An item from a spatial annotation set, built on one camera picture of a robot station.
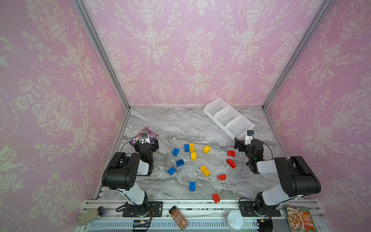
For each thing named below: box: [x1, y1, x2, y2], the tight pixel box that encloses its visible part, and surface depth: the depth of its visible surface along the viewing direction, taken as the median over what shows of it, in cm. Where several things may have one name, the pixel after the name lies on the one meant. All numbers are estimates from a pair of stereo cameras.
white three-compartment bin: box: [202, 98, 256, 139], surface depth 111 cm
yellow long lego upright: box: [189, 143, 195, 153], surface depth 99 cm
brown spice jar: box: [168, 205, 189, 232], surface depth 70 cm
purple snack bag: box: [128, 126, 160, 147], surface depth 85 cm
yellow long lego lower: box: [199, 165, 211, 177], surface depth 88 cm
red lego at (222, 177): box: [216, 174, 227, 181], surface depth 85 cm
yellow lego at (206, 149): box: [202, 145, 212, 155], surface depth 96 cm
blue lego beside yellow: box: [184, 144, 190, 153], surface depth 96 cm
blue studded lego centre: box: [175, 159, 185, 167], surface depth 91 cm
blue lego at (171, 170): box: [167, 166, 177, 176], surface depth 89 cm
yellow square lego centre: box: [190, 151, 197, 161], surface depth 93 cm
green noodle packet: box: [284, 204, 316, 232], surface depth 72 cm
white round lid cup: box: [225, 210, 244, 231], surface depth 68 cm
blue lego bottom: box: [189, 181, 196, 192], surface depth 82 cm
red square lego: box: [227, 150, 236, 158], surface depth 96 cm
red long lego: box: [226, 159, 237, 170], surface depth 89 cm
